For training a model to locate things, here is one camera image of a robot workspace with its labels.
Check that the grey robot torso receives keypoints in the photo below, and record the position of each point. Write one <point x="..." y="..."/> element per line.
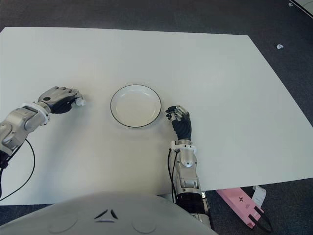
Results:
<point x="110" y="215"/>

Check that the white flat board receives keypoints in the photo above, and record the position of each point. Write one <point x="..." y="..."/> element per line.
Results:
<point x="305" y="5"/>

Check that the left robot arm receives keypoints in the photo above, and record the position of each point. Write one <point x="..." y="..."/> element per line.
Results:
<point x="19" y="124"/>

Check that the white plate with black rim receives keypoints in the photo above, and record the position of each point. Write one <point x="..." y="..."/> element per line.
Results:
<point x="135" y="106"/>

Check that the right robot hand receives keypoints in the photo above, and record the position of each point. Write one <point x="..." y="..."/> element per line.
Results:
<point x="183" y="127"/>

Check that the white paper tag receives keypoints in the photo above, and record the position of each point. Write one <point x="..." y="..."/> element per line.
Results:
<point x="259" y="195"/>

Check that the green toothpaste tube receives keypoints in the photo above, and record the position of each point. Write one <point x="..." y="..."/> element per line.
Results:
<point x="80" y="101"/>

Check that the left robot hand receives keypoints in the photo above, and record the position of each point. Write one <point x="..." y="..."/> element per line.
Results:
<point x="56" y="98"/>

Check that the pink box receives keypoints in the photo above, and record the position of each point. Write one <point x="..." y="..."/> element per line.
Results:
<point x="239" y="203"/>

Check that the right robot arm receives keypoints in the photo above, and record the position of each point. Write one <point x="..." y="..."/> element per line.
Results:
<point x="188" y="171"/>

